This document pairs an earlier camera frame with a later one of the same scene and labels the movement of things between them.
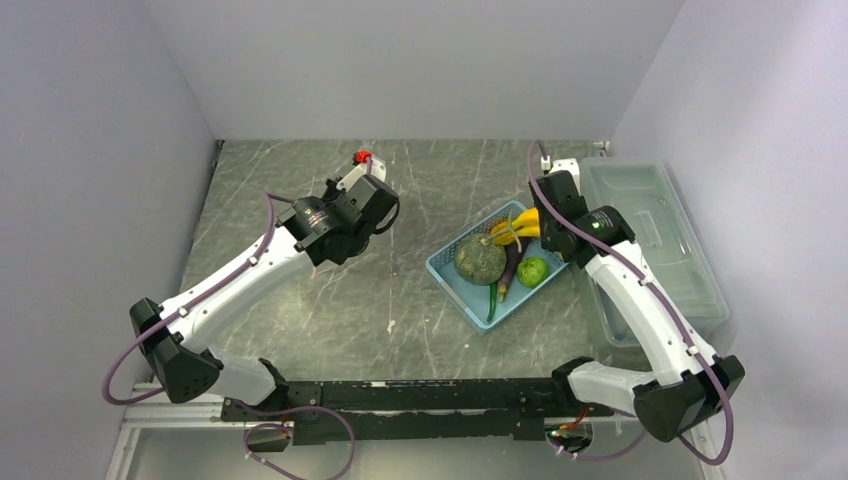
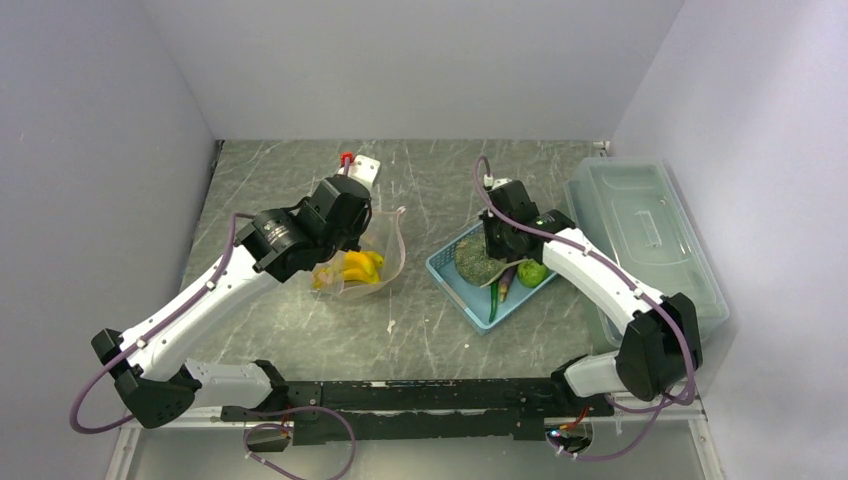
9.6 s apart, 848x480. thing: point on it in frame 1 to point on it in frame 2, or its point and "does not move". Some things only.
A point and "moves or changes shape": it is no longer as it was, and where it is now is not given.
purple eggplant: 513,256 does not move
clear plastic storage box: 650,208 does not move
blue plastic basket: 472,301 does not move
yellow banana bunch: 526,224 moves or changes shape
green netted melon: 479,260 does not move
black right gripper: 542,230 to 493,249
